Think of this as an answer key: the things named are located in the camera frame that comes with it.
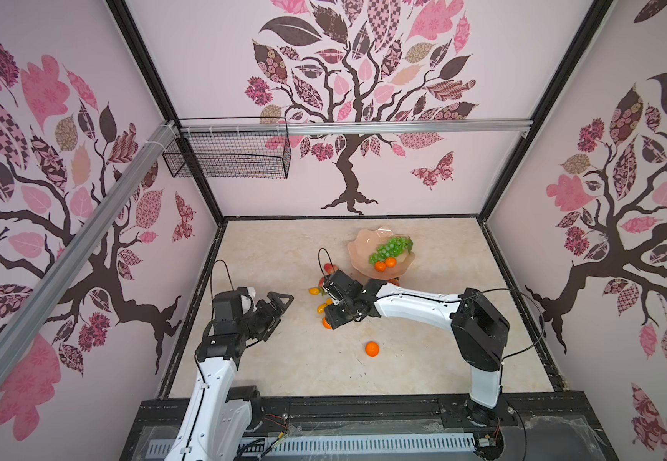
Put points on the white slotted cable duct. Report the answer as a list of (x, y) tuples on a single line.
[(309, 446)]

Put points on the back aluminium rail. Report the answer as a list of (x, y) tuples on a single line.
[(325, 129)]

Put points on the black base frame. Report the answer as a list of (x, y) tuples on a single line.
[(531, 426)]

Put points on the lone orange front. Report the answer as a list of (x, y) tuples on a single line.
[(372, 349)]

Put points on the top red strawberry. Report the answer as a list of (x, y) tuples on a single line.
[(330, 268)]

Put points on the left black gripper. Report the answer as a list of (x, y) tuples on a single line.
[(273, 318)]

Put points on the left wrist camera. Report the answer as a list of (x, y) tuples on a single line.
[(247, 298)]

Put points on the left aluminium rail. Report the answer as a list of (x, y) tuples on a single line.
[(27, 322)]

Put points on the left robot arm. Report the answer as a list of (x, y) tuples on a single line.
[(218, 414)]

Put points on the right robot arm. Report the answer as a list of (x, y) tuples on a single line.
[(479, 329)]

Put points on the aluminium rail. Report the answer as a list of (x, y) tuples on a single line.
[(27, 322), (325, 129)]

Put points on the pink leaf-shaped bowl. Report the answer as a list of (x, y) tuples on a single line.
[(364, 244)]

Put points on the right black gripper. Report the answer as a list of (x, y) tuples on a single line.
[(340, 296)]

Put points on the red strawberry with leaves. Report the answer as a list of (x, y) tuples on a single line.
[(323, 283)]

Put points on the black wire basket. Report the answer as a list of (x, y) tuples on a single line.
[(230, 148)]

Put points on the green grape bunch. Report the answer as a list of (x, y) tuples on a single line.
[(399, 247)]

